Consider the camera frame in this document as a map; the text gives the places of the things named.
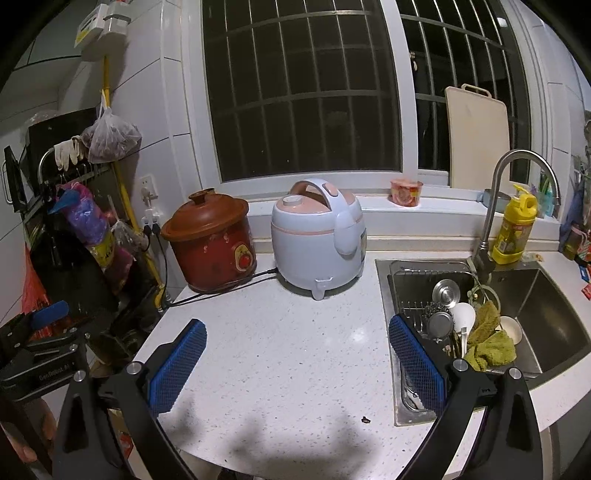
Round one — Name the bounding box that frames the black power cable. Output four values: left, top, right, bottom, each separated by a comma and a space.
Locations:
149, 227, 280, 309

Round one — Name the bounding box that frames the pink instant noodle cup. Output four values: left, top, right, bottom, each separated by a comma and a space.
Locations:
391, 178, 423, 207

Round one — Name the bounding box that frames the white gas meter box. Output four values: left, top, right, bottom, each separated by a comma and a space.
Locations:
74, 1, 131, 62

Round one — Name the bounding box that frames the steel sink faucet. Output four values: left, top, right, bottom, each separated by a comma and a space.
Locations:
471, 149, 562, 284

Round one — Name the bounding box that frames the white ladle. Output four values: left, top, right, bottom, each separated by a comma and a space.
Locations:
451, 302, 476, 358

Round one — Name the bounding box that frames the beige cutting board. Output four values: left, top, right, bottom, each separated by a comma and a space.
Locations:
445, 84, 510, 191

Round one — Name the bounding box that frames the red plastic bag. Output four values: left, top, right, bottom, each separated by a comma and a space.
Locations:
21, 246, 51, 314

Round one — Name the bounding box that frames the person left hand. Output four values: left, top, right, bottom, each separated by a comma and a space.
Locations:
1, 398, 57, 464

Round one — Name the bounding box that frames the red clay slow cooker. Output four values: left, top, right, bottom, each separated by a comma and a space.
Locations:
161, 188, 256, 293

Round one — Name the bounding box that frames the yellow green dish cloth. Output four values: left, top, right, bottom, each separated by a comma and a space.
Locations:
464, 301, 517, 372

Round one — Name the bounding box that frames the yellow gas pipe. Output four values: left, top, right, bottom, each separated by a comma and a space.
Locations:
100, 55, 170, 309

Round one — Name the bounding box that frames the steel kitchen sink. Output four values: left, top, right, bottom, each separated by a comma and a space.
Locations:
375, 257, 591, 428

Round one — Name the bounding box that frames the purple plastic bag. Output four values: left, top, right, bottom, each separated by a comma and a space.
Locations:
50, 182, 115, 270

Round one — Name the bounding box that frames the yellow dish soap bottle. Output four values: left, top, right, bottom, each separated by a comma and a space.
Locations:
491, 184, 538, 265

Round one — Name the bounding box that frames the clear bag of dark goods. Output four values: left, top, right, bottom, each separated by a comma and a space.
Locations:
80, 94, 142, 164

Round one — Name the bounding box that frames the steel cup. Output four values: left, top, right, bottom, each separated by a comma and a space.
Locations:
424, 303, 454, 340

